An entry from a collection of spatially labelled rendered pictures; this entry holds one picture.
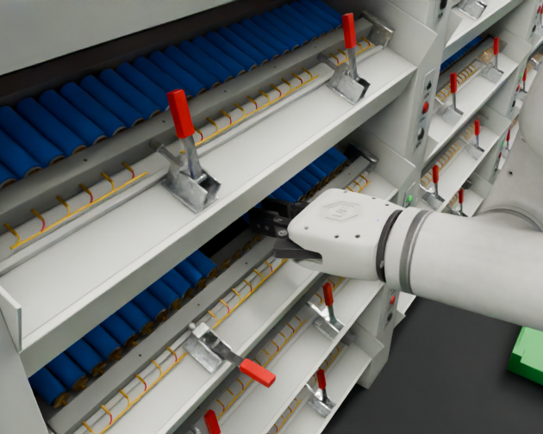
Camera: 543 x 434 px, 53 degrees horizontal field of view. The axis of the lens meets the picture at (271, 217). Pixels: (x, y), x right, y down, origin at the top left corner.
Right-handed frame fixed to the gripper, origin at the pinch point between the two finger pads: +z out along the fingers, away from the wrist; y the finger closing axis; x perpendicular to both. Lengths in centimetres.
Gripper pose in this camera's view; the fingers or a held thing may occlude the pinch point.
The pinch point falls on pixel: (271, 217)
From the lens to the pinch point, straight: 63.2
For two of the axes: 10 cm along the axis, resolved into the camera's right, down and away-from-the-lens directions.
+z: -8.1, -1.9, 5.5
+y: -5.7, 4.7, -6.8
